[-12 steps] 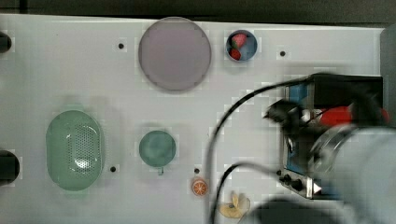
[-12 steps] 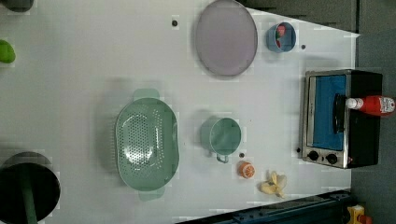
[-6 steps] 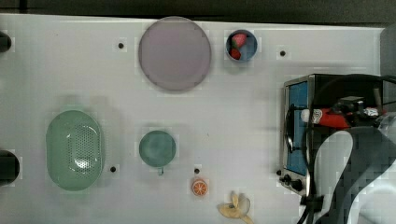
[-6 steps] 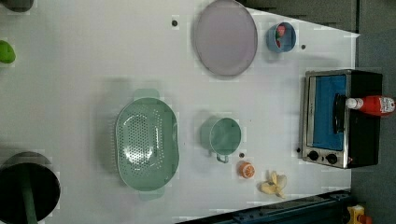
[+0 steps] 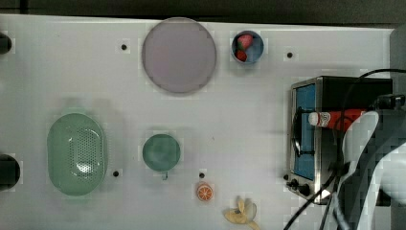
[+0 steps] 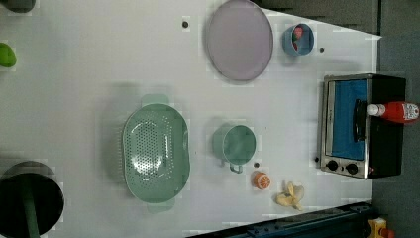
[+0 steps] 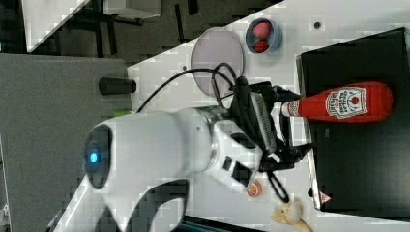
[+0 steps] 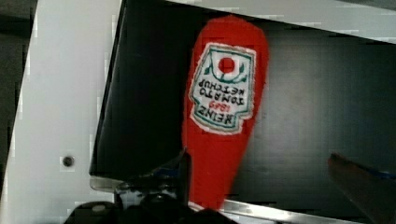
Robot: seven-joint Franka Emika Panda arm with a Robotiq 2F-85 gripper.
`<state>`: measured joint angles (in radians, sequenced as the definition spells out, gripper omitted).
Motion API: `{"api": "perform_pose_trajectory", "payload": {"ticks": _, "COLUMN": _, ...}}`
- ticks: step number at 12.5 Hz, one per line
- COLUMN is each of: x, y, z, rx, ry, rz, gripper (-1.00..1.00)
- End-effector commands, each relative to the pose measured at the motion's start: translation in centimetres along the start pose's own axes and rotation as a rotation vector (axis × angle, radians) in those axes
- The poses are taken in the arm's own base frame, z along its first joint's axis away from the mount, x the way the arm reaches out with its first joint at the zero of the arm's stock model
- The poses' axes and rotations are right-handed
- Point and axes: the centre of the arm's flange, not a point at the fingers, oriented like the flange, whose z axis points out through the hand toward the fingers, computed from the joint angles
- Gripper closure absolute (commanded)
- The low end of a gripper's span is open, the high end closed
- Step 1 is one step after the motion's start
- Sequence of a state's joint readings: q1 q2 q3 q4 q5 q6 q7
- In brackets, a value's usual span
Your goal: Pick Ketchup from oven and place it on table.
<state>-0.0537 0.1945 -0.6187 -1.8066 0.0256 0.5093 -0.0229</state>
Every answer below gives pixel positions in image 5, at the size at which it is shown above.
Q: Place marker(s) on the orange slice toy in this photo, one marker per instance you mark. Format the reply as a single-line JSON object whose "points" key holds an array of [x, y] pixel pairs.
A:
{"points": [[204, 192]]}

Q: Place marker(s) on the green cup with handle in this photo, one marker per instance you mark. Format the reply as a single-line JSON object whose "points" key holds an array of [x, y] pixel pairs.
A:
{"points": [[161, 153]]}

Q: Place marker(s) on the pink strawberry toy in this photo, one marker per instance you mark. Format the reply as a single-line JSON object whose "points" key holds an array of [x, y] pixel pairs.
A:
{"points": [[244, 41]]}

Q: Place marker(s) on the red ketchup bottle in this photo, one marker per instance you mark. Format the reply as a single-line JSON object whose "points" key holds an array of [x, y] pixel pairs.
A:
{"points": [[335, 119]]}

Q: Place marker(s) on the green colander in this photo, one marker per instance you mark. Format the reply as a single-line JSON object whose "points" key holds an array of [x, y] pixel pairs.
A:
{"points": [[76, 154]]}

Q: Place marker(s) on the peeled banana toy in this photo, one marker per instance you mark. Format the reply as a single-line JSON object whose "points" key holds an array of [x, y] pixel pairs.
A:
{"points": [[243, 214]]}

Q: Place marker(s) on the red strawberry toy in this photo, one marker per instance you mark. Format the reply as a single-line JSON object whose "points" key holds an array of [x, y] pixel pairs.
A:
{"points": [[241, 55]]}

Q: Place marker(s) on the round grey plate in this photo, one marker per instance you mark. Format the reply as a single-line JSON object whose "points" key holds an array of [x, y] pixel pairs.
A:
{"points": [[179, 55]]}

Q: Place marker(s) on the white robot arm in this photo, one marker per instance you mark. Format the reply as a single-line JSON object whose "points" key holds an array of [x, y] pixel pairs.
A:
{"points": [[374, 152]]}

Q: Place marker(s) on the blue bowl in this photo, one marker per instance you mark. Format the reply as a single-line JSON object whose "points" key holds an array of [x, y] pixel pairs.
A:
{"points": [[254, 52]]}

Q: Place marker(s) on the black toaster oven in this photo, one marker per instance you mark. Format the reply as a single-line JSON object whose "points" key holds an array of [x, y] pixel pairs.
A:
{"points": [[313, 148]]}

